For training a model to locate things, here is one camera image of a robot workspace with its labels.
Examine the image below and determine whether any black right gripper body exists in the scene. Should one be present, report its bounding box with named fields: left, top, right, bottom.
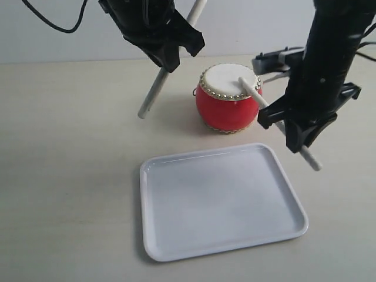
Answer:
left=258, top=73, right=361, bottom=129

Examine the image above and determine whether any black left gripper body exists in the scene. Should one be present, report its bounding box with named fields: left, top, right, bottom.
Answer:
left=99, top=1, right=188, bottom=56

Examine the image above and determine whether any white wooden drumstick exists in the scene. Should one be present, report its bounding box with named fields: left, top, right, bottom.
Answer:
left=137, top=0, right=209, bottom=120
left=238, top=77, right=323, bottom=172

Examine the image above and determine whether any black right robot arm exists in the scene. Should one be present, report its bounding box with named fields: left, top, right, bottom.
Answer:
left=252, top=1, right=375, bottom=153

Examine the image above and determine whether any small red drum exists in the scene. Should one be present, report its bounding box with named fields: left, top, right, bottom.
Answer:
left=195, top=63, right=262, bottom=134

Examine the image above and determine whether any white plastic tray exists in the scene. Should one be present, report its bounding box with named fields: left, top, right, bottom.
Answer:
left=139, top=143, right=308, bottom=262

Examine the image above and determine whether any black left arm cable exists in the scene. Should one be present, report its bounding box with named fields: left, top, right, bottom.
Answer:
left=22, top=0, right=89, bottom=33

